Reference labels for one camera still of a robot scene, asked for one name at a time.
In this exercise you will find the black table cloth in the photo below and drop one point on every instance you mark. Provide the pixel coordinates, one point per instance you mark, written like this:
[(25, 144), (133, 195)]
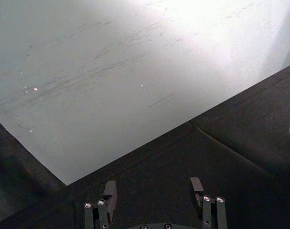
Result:
[(173, 167)]

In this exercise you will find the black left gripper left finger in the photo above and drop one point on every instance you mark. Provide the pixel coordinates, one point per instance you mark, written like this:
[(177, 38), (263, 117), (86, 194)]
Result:
[(110, 195)]

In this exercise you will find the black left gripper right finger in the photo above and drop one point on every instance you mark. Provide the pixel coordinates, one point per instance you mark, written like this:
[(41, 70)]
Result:
[(208, 210)]

